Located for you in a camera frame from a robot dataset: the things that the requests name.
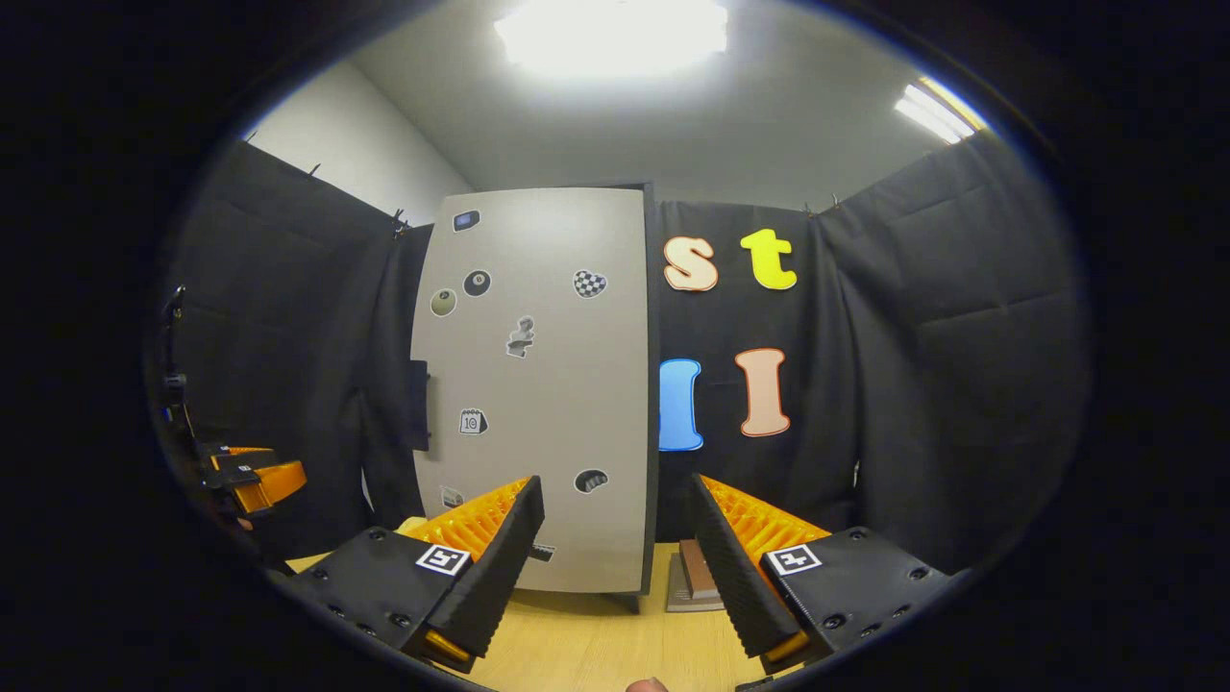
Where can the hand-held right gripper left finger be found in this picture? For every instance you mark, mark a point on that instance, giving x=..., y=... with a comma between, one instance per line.
x=500, y=577

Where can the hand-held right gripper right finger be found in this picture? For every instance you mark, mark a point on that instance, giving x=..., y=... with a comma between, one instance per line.
x=735, y=577

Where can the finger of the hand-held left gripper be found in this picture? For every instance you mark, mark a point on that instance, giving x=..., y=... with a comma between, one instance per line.
x=274, y=481
x=240, y=452

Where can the brown book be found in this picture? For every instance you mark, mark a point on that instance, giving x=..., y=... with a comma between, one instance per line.
x=697, y=567

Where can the black backdrop cloth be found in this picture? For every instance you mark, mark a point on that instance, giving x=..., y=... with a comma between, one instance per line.
x=961, y=365

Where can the long ceiling light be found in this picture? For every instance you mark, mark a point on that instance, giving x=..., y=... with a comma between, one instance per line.
x=937, y=111
x=610, y=34

